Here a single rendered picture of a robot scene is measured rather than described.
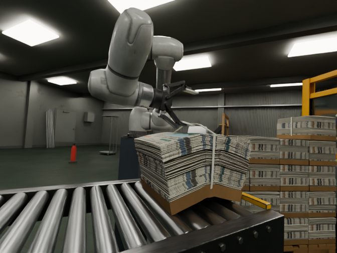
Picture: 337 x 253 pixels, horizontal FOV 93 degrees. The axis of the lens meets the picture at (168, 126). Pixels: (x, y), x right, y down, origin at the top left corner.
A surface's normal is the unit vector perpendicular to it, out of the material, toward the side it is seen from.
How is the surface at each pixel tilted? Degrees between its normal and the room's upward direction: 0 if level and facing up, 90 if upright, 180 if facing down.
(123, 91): 132
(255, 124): 90
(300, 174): 90
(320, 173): 90
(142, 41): 125
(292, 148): 90
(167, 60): 143
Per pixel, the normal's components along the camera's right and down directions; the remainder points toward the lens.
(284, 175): 0.14, -0.04
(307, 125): -0.99, -0.06
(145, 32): 0.69, 0.43
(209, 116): -0.41, -0.07
